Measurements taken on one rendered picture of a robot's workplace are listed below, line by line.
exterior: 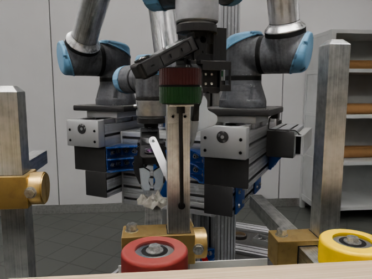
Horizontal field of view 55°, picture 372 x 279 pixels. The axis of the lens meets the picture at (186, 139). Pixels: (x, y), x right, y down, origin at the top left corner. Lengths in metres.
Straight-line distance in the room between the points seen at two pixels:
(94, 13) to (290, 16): 0.58
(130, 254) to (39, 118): 2.91
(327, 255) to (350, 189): 3.29
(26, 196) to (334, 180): 0.48
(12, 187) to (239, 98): 0.73
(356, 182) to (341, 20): 1.51
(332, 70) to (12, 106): 0.48
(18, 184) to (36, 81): 2.74
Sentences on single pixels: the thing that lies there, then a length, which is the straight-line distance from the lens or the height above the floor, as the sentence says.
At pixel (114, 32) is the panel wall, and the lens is 3.20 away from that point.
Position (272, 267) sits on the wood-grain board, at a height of 0.90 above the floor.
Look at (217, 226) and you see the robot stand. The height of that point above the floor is 0.57.
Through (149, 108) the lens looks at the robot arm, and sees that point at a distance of 0.87.
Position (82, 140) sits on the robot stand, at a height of 0.92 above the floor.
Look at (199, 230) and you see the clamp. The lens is 0.60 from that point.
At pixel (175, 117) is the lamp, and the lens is 0.54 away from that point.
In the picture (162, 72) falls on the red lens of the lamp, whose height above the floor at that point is 1.12.
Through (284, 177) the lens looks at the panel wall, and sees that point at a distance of 3.48.
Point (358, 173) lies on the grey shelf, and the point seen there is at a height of 0.31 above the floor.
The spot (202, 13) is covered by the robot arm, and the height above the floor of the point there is 1.22.
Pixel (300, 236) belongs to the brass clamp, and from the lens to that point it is 0.65.
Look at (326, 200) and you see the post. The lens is 0.64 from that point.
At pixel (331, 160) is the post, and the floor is 0.98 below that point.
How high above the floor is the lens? 1.10
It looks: 8 degrees down
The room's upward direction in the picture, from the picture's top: straight up
